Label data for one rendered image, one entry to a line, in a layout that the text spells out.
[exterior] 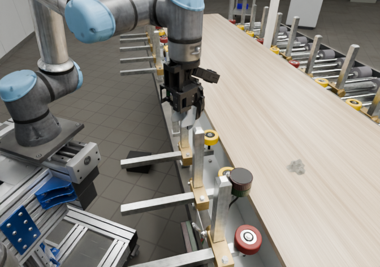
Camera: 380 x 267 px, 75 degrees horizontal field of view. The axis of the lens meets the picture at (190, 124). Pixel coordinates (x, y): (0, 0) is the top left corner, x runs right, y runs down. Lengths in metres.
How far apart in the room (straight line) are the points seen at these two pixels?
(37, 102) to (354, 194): 1.14
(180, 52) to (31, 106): 0.59
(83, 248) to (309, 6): 6.25
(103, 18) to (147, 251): 1.56
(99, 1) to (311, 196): 0.87
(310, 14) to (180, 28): 6.27
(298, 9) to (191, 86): 6.20
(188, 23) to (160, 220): 1.60
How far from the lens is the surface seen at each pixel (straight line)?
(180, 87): 0.58
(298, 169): 1.07
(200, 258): 0.84
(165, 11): 0.54
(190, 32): 0.53
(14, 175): 1.10
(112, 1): 0.51
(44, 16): 0.91
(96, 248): 1.68
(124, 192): 2.14
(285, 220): 0.91
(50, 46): 0.95
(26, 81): 0.95
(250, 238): 0.83
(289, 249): 0.86
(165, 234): 1.88
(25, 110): 0.98
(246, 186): 0.65
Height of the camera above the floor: 1.62
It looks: 36 degrees down
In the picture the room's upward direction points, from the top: straight up
